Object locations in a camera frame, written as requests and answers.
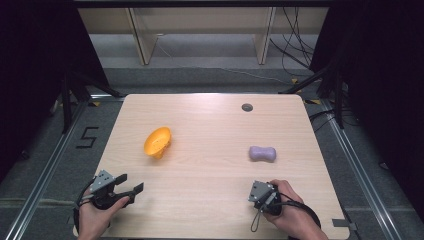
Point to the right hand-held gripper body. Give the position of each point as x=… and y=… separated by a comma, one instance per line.
x=263, y=195

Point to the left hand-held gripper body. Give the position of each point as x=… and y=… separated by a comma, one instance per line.
x=100, y=182

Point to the person's right hand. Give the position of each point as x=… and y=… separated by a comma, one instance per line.
x=293, y=213

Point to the person's left hand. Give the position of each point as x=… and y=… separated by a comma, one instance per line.
x=95, y=218

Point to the purple soap bar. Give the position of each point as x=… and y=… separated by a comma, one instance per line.
x=262, y=154

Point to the orange plastic soap dish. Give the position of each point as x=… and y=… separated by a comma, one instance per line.
x=157, y=142

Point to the grey tape strip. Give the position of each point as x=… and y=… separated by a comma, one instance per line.
x=343, y=223

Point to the black metal stand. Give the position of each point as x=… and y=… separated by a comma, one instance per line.
x=68, y=100
x=335, y=90

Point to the grey round table grommet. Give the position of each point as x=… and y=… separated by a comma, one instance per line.
x=247, y=107

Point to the black curtain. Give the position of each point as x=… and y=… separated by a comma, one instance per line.
x=386, y=93
x=36, y=76

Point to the beige wooden shelf unit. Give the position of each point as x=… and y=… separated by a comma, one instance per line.
x=143, y=36

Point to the aluminium floor rail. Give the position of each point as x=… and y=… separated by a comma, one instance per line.
x=360, y=173
x=43, y=173

